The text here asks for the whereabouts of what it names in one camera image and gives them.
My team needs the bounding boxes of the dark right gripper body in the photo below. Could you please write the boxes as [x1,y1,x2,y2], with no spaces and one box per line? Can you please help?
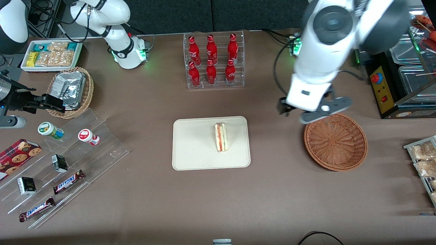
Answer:
[0,76,38,113]

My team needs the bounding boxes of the triangular sandwich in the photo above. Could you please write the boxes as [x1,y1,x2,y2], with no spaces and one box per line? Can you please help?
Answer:
[214,122,228,152]

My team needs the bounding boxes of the tan wicker basket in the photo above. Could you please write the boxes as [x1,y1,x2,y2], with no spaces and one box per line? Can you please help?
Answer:
[47,67,94,119]

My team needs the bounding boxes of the brown wicker basket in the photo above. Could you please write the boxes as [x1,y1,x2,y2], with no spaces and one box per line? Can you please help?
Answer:
[304,113,368,172]

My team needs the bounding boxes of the cream plastic tray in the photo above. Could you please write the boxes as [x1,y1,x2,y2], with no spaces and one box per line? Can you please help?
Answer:
[172,116,251,171]

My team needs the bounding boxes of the grey metal snack tray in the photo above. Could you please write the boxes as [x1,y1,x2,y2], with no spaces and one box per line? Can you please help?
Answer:
[403,135,436,208]

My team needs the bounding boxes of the silver foil package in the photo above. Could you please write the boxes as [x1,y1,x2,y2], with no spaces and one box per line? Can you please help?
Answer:
[51,71,86,111]

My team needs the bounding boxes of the green lid cup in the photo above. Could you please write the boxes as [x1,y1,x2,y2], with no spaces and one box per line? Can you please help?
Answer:
[37,121,64,140]

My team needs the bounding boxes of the white snack bin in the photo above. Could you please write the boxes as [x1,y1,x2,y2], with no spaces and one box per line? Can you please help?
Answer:
[20,40,83,72]

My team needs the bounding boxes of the red lid cup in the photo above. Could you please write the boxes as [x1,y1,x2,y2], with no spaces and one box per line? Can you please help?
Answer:
[78,129,100,146]

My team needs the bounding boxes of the red cookie box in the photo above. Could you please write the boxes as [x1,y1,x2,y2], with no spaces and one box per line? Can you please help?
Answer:
[0,138,42,181]

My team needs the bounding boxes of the small black carton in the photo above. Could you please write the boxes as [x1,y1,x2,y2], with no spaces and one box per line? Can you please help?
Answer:
[51,154,68,173]
[17,177,36,195]

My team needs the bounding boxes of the red cola bottle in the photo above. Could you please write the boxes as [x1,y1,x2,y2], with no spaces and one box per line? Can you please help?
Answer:
[188,61,201,87]
[227,33,239,64]
[188,36,201,66]
[205,60,217,85]
[225,59,236,85]
[206,34,218,65]

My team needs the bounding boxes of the clear acrylic stepped stand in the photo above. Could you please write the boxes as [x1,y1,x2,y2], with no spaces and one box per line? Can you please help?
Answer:
[0,108,130,229]

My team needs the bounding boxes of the black food warmer cabinet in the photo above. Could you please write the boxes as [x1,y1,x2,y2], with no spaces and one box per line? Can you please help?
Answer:
[365,6,436,119]

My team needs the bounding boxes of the brown Snickers bar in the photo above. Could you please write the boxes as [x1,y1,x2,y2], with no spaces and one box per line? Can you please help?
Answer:
[19,197,56,223]
[53,170,85,195]

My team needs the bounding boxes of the clear acrylic bottle rack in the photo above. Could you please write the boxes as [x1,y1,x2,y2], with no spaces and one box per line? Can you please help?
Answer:
[183,30,245,89]

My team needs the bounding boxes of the dark metal equipment rack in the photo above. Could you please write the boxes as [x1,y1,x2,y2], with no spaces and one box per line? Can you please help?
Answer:
[27,0,64,38]

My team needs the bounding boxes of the steel warmer pan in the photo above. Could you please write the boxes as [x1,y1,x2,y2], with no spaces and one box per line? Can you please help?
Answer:
[398,65,436,96]
[389,34,424,65]

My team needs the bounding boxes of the clear nut snack bag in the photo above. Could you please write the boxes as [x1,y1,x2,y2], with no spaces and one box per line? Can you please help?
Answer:
[410,142,436,160]
[413,159,436,177]

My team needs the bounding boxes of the red skewered food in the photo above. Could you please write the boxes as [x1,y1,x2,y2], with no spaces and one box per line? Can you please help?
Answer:
[416,14,436,42]

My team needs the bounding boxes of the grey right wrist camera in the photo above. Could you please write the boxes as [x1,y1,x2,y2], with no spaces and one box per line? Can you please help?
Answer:
[0,115,27,129]

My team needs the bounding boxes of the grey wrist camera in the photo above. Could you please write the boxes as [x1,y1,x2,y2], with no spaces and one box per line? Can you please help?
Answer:
[300,96,352,124]
[0,115,27,129]

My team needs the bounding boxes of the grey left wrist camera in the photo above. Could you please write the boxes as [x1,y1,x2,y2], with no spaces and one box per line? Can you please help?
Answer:
[300,96,352,124]

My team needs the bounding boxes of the black left base cables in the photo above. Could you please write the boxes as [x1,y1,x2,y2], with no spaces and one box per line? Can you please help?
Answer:
[262,29,297,48]

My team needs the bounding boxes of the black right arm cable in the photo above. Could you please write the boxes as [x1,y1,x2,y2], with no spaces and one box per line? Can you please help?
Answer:
[29,0,92,44]

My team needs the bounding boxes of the black looped cable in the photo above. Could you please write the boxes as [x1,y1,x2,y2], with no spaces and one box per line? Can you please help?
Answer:
[297,231,344,245]

